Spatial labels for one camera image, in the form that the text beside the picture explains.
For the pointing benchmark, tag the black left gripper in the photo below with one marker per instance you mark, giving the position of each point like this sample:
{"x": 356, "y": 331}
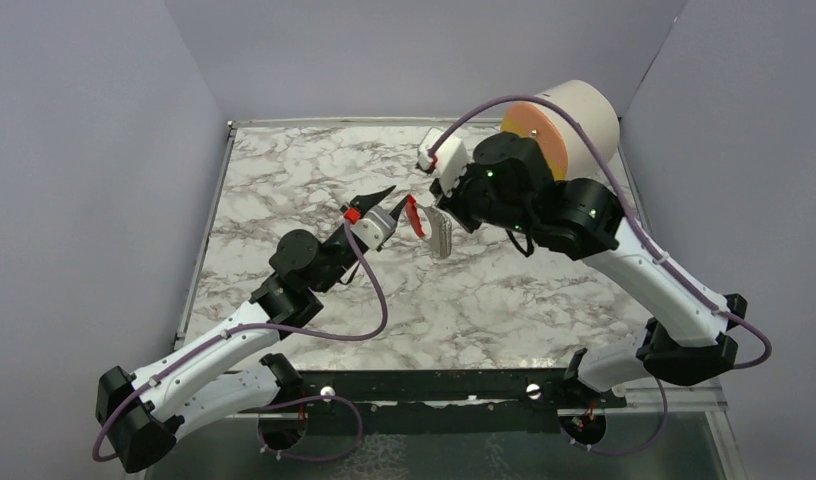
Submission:
{"x": 365, "y": 202}

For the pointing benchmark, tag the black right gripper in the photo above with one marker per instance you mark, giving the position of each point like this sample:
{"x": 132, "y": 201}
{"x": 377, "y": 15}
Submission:
{"x": 452, "y": 203}

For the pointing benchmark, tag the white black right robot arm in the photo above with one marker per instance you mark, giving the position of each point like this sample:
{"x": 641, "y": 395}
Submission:
{"x": 506, "y": 182}

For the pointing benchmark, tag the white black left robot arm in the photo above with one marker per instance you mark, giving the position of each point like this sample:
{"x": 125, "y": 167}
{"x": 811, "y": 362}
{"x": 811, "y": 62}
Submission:
{"x": 144, "y": 413}

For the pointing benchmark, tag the round cream drawer cabinet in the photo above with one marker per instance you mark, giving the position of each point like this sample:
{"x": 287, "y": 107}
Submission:
{"x": 565, "y": 152}

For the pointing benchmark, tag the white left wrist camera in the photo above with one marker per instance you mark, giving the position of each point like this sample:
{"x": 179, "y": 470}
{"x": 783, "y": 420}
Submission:
{"x": 370, "y": 229}

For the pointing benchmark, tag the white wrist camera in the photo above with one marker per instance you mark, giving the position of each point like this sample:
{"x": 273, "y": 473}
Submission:
{"x": 370, "y": 229}
{"x": 447, "y": 164}

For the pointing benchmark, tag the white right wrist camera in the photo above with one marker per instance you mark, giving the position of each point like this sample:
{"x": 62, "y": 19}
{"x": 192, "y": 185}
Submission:
{"x": 447, "y": 164}

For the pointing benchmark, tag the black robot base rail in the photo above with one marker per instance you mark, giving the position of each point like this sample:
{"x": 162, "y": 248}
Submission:
{"x": 416, "y": 402}

